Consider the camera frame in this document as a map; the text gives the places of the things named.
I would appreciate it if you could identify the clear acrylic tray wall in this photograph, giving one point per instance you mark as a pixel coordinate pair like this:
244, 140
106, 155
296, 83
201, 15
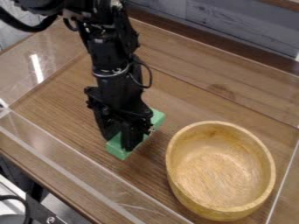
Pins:
49, 136

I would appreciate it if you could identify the green rectangular block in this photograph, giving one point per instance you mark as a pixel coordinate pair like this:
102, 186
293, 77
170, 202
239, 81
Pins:
113, 145

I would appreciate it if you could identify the light wooden bowl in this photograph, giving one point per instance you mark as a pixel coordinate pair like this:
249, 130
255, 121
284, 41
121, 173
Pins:
220, 170

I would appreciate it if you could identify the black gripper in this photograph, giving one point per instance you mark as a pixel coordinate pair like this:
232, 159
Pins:
118, 108

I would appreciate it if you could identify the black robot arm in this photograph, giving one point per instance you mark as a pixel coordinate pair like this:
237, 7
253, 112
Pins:
110, 41

